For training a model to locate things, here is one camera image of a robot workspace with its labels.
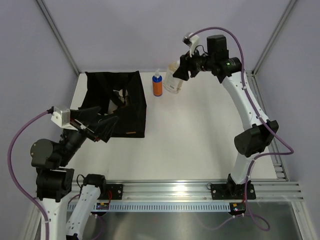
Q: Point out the white slotted cable duct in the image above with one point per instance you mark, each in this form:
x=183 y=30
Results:
x=162 y=207

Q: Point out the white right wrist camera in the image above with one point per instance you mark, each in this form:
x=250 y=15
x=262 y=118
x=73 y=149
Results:
x=192 y=41

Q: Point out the orange blue spray bottle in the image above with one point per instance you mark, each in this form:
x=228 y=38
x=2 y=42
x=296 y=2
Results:
x=157 y=83

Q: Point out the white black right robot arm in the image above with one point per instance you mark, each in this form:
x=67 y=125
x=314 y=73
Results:
x=257 y=128

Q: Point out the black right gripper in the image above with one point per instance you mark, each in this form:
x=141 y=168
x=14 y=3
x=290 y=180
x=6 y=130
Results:
x=186 y=61

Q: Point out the clear amber soap bottle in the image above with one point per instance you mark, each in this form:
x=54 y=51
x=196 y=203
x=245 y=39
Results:
x=170 y=83

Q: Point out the beige pump bottle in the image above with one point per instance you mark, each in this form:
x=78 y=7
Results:
x=123 y=95

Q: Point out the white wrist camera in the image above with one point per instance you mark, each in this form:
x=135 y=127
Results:
x=61 y=116
x=192 y=41

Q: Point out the aluminium corner post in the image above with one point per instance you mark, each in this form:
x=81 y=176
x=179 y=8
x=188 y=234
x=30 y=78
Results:
x=57 y=35
x=274 y=35

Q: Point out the green bottle beige cap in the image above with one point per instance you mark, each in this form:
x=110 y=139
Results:
x=113 y=106

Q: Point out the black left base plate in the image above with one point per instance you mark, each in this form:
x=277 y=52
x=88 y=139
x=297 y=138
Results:
x=112 y=192

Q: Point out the left aluminium corner post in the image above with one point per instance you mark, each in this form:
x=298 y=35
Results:
x=57 y=35

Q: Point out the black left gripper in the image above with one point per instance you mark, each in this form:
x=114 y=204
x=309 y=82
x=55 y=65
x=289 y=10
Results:
x=103 y=130

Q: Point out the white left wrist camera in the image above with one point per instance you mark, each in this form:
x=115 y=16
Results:
x=61 y=116

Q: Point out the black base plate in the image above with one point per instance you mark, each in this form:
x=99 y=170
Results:
x=112 y=192
x=229 y=192

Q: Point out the black canvas bag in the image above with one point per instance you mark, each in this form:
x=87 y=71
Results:
x=105 y=86

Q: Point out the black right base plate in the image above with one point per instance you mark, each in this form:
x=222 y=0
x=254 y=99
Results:
x=229 y=192

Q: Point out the right aluminium corner post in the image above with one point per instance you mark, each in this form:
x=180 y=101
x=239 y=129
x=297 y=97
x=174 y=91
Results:
x=274 y=35

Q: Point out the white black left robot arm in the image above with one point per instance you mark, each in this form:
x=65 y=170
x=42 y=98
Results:
x=54 y=178

